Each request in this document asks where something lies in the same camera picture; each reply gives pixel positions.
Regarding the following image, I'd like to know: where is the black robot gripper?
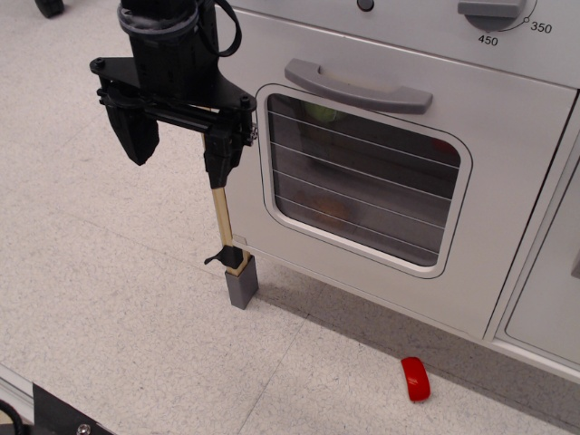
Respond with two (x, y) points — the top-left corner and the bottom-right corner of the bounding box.
(91, 1), (256, 188)

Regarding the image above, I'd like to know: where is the grey oven door handle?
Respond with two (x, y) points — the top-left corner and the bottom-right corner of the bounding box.
(285, 59), (433, 115)

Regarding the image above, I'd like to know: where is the white toy oven door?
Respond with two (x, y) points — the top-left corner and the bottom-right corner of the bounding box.
(216, 9), (579, 341)

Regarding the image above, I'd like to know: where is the black tape on leg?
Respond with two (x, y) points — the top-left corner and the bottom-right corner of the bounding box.
(204, 245), (244, 269)

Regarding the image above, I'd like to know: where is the green toy cabbage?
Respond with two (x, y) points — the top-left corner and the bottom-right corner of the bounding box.
(304, 101), (348, 123)

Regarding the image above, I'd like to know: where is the grey leg foot cap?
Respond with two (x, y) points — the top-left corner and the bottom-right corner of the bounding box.
(225, 256), (259, 310)

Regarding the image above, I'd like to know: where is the orange toy chicken drumstick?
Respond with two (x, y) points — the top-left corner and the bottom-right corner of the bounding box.
(293, 192), (350, 227)

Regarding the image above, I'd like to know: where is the black caster wheel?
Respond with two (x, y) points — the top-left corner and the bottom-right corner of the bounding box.
(34, 0), (64, 19)

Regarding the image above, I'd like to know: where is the small black round button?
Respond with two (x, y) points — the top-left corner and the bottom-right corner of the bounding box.
(356, 0), (374, 12)

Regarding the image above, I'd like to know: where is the white toy kitchen cabinet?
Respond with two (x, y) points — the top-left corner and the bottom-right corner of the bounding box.
(216, 0), (580, 386)

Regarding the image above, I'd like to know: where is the red toy strawberry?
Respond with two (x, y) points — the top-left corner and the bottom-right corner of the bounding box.
(431, 138), (459, 160)

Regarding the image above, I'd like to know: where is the grey temperature knob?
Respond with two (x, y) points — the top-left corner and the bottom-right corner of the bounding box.
(457, 0), (527, 32)

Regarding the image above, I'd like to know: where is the red toy piece on floor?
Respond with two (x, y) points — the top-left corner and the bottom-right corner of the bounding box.
(401, 357), (430, 402)

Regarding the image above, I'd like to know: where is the white right cabinet door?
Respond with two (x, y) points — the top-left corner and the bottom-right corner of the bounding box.
(496, 143), (579, 372)

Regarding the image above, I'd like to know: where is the wooden kitchen leg post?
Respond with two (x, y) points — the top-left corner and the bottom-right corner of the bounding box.
(198, 104), (251, 277)

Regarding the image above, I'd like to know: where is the black metal base plate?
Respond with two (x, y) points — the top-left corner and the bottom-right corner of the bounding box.
(31, 384), (113, 435)

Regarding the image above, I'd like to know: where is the black cable bottom left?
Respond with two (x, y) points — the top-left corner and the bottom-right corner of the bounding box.
(0, 399), (26, 435)

